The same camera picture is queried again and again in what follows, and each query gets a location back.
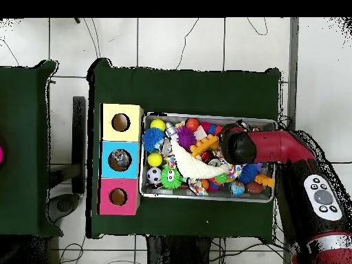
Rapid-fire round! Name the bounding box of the cream knitted cloth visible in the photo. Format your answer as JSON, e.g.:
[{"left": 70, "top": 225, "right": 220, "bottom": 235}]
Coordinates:
[{"left": 171, "top": 136, "right": 232, "bottom": 180}]

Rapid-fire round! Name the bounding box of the orange toy building block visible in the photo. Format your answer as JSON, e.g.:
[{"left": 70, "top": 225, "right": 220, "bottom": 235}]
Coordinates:
[
  {"left": 190, "top": 134, "right": 220, "bottom": 159},
  {"left": 254, "top": 174, "right": 276, "bottom": 188}
]

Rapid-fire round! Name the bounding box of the colourful patterned cloth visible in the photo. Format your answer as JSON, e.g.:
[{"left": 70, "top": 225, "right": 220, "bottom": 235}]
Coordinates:
[
  {"left": 225, "top": 164, "right": 245, "bottom": 182},
  {"left": 188, "top": 177, "right": 210, "bottom": 197}
]

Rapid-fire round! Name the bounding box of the multicoloured swirl ball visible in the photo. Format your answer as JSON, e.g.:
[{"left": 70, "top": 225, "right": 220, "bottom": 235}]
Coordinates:
[{"left": 229, "top": 181, "right": 246, "bottom": 197}]

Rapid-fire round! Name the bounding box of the shallow clear mesh bin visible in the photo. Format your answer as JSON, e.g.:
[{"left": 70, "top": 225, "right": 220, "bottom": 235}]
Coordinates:
[{"left": 140, "top": 112, "right": 278, "bottom": 204}]

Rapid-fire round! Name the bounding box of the wooden box with three holes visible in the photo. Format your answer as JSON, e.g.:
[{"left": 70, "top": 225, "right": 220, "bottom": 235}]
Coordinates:
[{"left": 98, "top": 102, "right": 145, "bottom": 217}]

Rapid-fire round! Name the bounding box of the silver metal can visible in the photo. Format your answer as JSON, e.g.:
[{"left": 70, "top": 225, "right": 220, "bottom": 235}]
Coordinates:
[{"left": 161, "top": 137, "right": 176, "bottom": 157}]

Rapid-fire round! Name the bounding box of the purple spiky ball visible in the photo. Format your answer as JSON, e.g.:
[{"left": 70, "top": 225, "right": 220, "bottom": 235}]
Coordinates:
[{"left": 177, "top": 127, "right": 198, "bottom": 153}]

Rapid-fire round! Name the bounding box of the silver metal pipe fitting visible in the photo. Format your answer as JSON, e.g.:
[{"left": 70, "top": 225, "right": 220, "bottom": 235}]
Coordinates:
[{"left": 164, "top": 122, "right": 179, "bottom": 138}]

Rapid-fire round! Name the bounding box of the large blue spiky ball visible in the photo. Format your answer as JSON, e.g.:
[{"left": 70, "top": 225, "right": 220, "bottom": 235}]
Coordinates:
[{"left": 142, "top": 126, "right": 166, "bottom": 153}]

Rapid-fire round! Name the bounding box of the yellow ball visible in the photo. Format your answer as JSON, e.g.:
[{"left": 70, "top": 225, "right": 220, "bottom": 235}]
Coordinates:
[
  {"left": 150, "top": 118, "right": 166, "bottom": 131},
  {"left": 147, "top": 151, "right": 164, "bottom": 168}
]

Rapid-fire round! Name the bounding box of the orange ball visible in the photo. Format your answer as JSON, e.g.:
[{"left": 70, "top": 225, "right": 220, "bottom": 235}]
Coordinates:
[{"left": 185, "top": 117, "right": 200, "bottom": 132}]

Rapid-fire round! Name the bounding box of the green googly-eyed spiky ball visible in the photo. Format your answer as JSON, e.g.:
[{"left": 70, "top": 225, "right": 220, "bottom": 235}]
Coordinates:
[{"left": 161, "top": 164, "right": 185, "bottom": 190}]

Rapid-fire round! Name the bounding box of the small soccer ball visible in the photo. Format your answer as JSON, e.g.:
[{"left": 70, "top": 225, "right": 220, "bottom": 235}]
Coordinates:
[{"left": 146, "top": 166, "right": 163, "bottom": 184}]

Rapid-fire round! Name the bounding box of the dark green table cloth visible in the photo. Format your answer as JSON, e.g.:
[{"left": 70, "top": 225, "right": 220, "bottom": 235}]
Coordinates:
[
  {"left": 0, "top": 59, "right": 64, "bottom": 239},
  {"left": 87, "top": 57, "right": 283, "bottom": 243}
]

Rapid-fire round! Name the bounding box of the small blue spiky ball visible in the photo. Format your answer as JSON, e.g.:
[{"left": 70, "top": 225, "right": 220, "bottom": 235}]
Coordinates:
[{"left": 239, "top": 163, "right": 262, "bottom": 185}]

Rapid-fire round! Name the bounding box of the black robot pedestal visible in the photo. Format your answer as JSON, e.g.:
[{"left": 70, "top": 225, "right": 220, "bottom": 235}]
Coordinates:
[{"left": 145, "top": 235, "right": 215, "bottom": 264}]

